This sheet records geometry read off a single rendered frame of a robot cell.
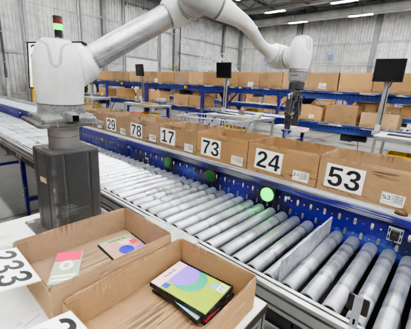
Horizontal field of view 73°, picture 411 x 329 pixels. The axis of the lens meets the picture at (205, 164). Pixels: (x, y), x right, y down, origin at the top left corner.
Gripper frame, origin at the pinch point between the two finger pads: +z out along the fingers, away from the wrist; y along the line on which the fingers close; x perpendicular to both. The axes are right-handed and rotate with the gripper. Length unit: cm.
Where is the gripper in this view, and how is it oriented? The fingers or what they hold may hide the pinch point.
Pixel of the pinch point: (291, 123)
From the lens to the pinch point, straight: 152.1
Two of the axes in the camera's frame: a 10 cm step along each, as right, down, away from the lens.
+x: 7.4, 2.2, -6.4
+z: -0.6, 9.6, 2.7
